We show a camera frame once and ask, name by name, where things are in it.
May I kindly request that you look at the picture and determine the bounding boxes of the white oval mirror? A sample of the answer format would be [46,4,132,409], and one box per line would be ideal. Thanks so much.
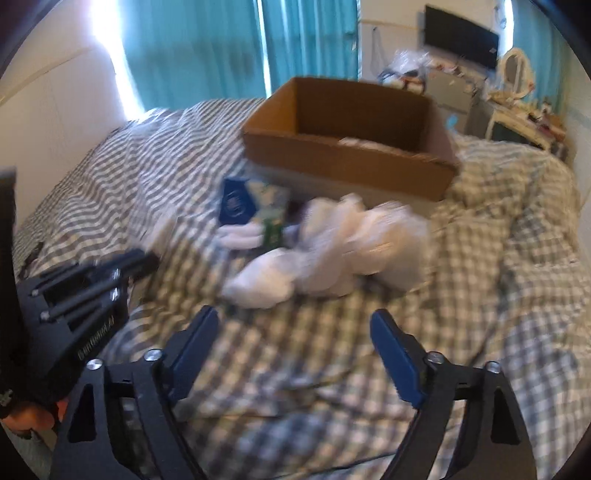
[498,47,533,101]

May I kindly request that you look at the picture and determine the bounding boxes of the white cloth in box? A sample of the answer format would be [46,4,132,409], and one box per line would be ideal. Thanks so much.
[338,136,394,151]

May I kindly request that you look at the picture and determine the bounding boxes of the white sock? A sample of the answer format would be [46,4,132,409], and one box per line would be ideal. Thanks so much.
[221,248,303,309]

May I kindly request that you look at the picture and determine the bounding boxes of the person's left hand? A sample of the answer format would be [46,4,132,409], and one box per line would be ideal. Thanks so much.
[0,399,63,435]

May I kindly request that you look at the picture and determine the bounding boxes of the teal curtain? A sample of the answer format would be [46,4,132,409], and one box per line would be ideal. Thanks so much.
[510,0,578,112]
[112,0,269,121]
[261,0,361,100]

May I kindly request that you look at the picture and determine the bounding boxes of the dark blue packet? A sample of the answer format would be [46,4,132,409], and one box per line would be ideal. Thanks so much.
[216,176,260,228]

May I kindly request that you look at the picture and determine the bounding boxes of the black monitor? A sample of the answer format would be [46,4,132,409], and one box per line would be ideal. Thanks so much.
[423,4,501,71]

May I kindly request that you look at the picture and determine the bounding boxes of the green patterned packet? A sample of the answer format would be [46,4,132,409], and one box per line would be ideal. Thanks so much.
[245,181,293,251]

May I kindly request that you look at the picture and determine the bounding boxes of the small white cloth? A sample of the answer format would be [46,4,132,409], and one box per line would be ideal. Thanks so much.
[216,223,265,251]

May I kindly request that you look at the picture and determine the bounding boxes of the white vanity table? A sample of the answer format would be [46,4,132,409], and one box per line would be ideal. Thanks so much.
[484,91,570,155]

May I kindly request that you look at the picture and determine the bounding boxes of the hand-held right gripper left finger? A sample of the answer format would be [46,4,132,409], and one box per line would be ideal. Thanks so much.
[50,305,220,480]

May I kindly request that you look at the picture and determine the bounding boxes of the white cabinet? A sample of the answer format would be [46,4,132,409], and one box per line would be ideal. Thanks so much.
[424,69,486,138]

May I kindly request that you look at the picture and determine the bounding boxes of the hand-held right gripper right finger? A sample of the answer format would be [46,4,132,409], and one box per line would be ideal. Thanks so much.
[370,309,539,480]

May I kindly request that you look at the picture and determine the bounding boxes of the clear plastic bags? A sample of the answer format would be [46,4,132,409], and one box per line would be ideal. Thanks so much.
[380,45,435,92]

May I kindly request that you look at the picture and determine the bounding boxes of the white headboard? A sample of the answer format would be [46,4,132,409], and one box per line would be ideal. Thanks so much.
[0,46,139,241]

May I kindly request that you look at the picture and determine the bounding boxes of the white cloth pile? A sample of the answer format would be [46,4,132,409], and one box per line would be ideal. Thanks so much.
[293,193,432,297]

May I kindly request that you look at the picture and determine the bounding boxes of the brown cardboard box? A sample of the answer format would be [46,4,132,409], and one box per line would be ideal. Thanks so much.
[242,76,460,202]

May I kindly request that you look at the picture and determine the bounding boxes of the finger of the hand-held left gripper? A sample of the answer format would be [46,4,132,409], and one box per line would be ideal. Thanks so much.
[39,277,133,334]
[18,249,160,302]

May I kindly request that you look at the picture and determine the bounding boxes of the checkered blanket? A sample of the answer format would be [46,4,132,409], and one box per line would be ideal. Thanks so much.
[11,98,586,480]

